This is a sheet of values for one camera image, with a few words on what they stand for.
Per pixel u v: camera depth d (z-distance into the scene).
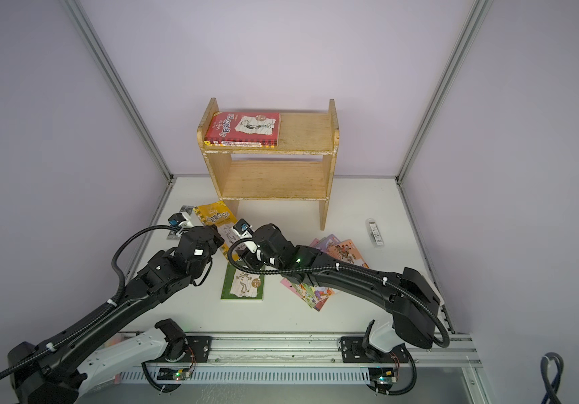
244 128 0.71
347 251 0.95
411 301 0.41
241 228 0.62
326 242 0.97
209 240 0.55
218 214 0.82
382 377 0.71
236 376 0.77
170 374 0.71
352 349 0.74
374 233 1.00
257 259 0.64
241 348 0.76
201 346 0.74
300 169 0.95
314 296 0.83
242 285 0.86
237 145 0.70
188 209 1.10
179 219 0.64
